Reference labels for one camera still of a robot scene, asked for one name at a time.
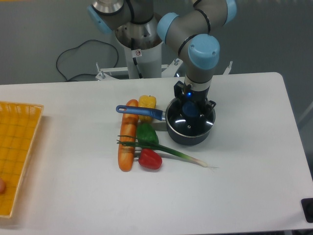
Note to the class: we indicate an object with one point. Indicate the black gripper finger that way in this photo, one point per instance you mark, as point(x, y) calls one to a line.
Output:
point(180, 98)
point(206, 107)

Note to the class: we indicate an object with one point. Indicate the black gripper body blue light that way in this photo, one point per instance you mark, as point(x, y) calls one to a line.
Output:
point(195, 93)

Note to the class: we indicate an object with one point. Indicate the glass lid blue knob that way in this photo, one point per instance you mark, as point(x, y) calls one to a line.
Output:
point(185, 120)

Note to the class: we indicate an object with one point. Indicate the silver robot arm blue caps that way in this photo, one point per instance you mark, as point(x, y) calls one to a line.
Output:
point(123, 17)

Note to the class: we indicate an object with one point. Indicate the yellow bell pepper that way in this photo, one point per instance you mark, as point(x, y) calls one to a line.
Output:
point(146, 101)

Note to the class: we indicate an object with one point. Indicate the green bell pepper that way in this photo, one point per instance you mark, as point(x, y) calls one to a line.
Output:
point(146, 133)

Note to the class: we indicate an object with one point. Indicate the green onion stalk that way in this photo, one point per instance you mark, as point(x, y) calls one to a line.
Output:
point(163, 148)

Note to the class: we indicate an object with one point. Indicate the red bell pepper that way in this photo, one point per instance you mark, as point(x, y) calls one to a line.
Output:
point(150, 159)

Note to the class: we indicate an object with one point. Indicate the orange baguette bread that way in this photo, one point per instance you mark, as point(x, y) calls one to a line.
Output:
point(128, 132)

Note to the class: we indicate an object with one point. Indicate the black device at table edge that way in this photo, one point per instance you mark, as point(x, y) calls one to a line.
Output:
point(307, 206)

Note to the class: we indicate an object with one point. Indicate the yellow woven basket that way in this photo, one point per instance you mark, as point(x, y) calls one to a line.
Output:
point(18, 126)

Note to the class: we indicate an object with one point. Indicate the dark blue saucepan blue handle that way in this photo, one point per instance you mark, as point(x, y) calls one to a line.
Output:
point(156, 114)

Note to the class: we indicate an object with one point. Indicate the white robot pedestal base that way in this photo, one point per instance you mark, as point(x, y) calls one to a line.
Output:
point(187, 36)

